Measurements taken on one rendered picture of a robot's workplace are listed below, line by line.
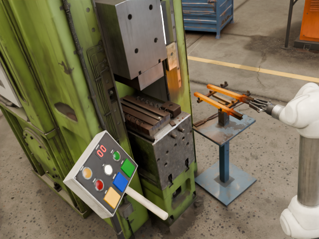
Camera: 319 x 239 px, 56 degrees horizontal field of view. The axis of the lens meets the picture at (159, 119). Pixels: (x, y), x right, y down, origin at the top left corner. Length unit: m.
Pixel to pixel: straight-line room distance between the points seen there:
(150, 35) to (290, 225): 1.19
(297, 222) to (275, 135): 1.81
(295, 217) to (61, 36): 1.40
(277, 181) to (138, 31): 1.87
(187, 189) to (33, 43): 1.60
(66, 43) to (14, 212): 2.02
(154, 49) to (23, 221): 2.01
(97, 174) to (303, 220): 0.99
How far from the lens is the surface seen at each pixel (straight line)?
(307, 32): 5.10
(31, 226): 3.00
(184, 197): 2.55
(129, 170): 1.64
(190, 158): 2.32
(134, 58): 1.64
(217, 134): 2.29
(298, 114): 1.31
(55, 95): 2.03
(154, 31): 1.72
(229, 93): 2.17
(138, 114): 2.03
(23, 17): 1.86
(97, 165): 1.51
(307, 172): 1.50
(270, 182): 2.88
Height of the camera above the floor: 2.15
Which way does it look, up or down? 37 degrees down
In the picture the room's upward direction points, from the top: 10 degrees counter-clockwise
